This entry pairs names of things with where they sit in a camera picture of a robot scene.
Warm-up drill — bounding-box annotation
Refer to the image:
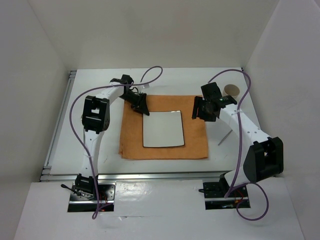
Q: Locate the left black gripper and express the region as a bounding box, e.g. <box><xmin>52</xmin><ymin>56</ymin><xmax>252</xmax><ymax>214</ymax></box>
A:
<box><xmin>118</xmin><ymin>91</ymin><xmax>149</xmax><ymax>116</ymax></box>

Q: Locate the square white plate black rim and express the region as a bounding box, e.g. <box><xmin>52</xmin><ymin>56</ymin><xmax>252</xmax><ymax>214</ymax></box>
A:
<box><xmin>142</xmin><ymin>110</ymin><xmax>185</xmax><ymax>148</ymax></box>

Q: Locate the beige cylindrical cup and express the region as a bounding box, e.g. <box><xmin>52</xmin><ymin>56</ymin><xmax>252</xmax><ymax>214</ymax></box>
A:
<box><xmin>222</xmin><ymin>84</ymin><xmax>240</xmax><ymax>99</ymax></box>

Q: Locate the orange cloth napkin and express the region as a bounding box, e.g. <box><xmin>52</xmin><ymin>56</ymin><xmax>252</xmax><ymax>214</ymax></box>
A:
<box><xmin>119</xmin><ymin>95</ymin><xmax>209</xmax><ymax>160</ymax></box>

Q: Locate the silver table knife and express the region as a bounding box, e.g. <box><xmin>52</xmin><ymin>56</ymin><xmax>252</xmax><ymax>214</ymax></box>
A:
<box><xmin>218</xmin><ymin>130</ymin><xmax>233</xmax><ymax>146</ymax></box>

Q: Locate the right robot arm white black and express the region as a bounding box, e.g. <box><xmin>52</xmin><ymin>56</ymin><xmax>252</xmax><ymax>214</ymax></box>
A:
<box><xmin>192</xmin><ymin>82</ymin><xmax>284</xmax><ymax>197</ymax></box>

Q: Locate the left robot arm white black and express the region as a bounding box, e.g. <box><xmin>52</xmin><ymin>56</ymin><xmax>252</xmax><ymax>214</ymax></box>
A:
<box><xmin>75</xmin><ymin>74</ymin><xmax>150</xmax><ymax>200</ymax></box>

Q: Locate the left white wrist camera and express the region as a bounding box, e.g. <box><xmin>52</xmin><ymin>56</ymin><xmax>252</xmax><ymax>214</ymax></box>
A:
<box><xmin>142</xmin><ymin>84</ymin><xmax>150</xmax><ymax>89</ymax></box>

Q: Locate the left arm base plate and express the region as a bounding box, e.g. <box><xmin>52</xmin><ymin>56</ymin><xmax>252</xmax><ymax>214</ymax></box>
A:
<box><xmin>67</xmin><ymin>183</ymin><xmax>116</xmax><ymax>213</ymax></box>

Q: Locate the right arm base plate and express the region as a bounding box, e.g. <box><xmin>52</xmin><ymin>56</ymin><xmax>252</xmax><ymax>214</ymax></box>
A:
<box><xmin>198</xmin><ymin>181</ymin><xmax>252</xmax><ymax>211</ymax></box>

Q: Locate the aluminium table frame rail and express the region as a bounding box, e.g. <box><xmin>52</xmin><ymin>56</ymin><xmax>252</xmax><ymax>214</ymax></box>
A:
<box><xmin>39</xmin><ymin>67</ymin><xmax>276</xmax><ymax>182</ymax></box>

